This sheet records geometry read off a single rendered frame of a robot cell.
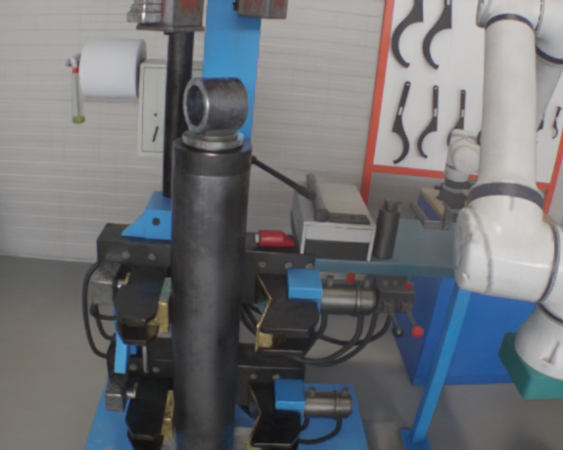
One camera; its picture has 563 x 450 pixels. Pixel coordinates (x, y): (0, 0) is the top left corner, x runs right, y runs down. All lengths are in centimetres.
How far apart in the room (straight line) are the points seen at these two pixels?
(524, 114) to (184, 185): 85
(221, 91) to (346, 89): 216
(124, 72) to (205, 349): 118
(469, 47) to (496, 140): 258
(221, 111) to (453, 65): 243
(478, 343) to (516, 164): 204
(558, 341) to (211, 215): 90
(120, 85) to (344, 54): 163
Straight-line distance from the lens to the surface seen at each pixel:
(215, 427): 187
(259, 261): 177
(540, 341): 109
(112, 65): 228
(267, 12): 151
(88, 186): 378
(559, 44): 136
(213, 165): 138
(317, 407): 202
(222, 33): 181
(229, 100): 139
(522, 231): 99
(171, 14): 120
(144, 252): 180
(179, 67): 176
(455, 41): 360
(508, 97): 113
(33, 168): 387
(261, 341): 156
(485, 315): 291
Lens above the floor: 185
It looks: 24 degrees down
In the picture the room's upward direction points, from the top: 6 degrees clockwise
